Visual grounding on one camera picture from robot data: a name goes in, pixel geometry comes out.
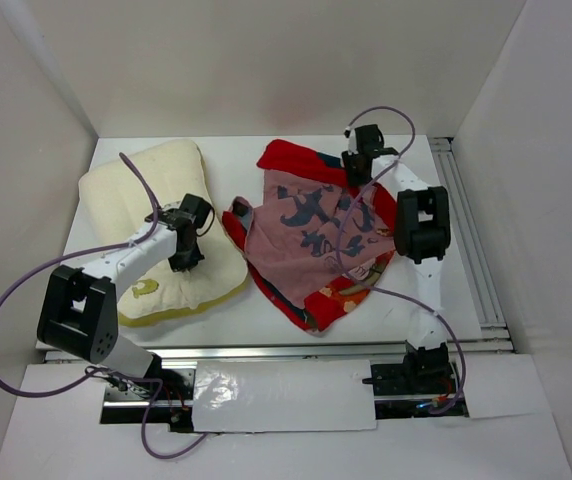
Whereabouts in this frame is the cream memory foam pillow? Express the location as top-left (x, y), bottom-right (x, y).
top-left (79, 139), bottom-right (248, 327)

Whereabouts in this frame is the red printed pillowcase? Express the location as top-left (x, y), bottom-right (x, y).
top-left (222, 140), bottom-right (396, 333)

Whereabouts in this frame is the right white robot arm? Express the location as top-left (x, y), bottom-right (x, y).
top-left (341, 124), bottom-right (451, 392)

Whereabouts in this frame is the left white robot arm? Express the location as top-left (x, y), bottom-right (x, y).
top-left (37, 194), bottom-right (214, 399)

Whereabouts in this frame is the white cover plate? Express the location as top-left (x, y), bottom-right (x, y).
top-left (192, 360), bottom-right (377, 433)

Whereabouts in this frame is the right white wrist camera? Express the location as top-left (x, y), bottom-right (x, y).
top-left (344, 128), bottom-right (358, 155)

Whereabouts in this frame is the aluminium front rail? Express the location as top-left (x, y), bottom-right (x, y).
top-left (152, 343), bottom-right (406, 360)

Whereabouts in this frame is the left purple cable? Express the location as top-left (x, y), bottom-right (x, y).
top-left (0, 152), bottom-right (212, 459)

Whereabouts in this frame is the purple cable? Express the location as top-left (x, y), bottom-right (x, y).
top-left (324, 105), bottom-right (468, 416)
top-left (0, 152), bottom-right (212, 459)

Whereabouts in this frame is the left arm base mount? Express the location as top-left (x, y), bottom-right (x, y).
top-left (84, 366), bottom-right (195, 433)

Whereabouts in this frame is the aluminium side rail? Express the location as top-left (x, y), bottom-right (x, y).
top-left (428, 137), bottom-right (515, 353)

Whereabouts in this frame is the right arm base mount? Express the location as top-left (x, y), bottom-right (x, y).
top-left (362, 344), bottom-right (468, 420)

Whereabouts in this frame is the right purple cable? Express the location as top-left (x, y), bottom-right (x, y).
top-left (324, 105), bottom-right (468, 416)

